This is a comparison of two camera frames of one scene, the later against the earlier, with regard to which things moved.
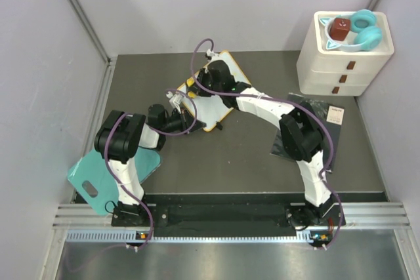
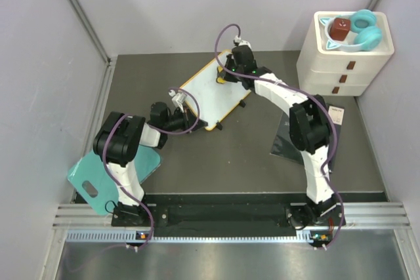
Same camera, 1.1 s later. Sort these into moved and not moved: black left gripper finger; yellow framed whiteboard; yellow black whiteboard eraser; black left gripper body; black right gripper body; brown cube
Moved: black right gripper body; yellow black whiteboard eraser
Not moved: brown cube; black left gripper body; yellow framed whiteboard; black left gripper finger
